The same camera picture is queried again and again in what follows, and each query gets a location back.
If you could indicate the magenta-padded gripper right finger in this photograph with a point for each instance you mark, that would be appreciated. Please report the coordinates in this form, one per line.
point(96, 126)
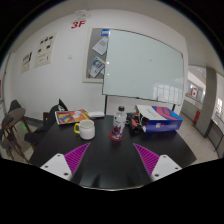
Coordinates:
point(148, 158)

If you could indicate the grey pinboard with papers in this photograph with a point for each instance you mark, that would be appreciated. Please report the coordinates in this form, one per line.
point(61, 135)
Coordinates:
point(95, 60)

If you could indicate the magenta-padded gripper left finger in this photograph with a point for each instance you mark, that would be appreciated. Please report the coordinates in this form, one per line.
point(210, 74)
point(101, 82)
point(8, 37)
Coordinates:
point(76, 156)

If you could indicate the clear black-capped water bottle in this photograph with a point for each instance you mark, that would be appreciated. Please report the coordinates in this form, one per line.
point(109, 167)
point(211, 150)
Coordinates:
point(119, 125)

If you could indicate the blue and white paper bag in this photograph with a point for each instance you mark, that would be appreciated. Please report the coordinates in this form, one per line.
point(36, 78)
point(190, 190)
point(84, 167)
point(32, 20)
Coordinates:
point(163, 120)

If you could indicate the black and red tool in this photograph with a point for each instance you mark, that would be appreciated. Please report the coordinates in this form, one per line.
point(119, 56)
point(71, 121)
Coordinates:
point(135, 123)

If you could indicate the large white wall poster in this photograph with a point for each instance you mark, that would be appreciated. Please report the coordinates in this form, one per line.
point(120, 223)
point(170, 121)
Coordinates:
point(45, 50)

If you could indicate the round wooden side table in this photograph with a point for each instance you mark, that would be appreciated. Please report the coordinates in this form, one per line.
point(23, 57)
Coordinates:
point(13, 116)

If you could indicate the whiteboard on stand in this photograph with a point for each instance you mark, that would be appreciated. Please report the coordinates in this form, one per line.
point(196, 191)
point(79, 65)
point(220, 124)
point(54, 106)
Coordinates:
point(143, 63)

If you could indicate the black bag with white print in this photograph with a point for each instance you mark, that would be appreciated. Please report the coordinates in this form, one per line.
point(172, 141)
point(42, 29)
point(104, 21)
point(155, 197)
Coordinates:
point(50, 123)

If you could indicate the red and white flag sign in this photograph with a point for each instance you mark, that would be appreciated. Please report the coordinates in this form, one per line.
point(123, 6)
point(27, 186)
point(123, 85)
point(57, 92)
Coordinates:
point(194, 93)

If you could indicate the dark chair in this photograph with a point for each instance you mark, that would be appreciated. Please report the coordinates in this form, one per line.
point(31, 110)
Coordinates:
point(14, 105)

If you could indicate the colourful orange book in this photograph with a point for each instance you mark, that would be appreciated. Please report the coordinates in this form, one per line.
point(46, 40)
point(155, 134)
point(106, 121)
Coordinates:
point(71, 117)

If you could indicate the small flat white box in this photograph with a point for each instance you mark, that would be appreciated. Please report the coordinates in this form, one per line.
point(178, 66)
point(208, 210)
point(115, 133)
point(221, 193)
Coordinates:
point(96, 114)

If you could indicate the white wall switch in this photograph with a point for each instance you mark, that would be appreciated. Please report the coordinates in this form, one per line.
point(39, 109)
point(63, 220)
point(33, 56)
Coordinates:
point(70, 57)

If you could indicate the small white wall poster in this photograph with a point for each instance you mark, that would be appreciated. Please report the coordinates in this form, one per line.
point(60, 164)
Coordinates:
point(26, 62)

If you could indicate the red wall floor sign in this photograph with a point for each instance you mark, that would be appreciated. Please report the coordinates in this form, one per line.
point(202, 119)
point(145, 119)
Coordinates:
point(78, 24)

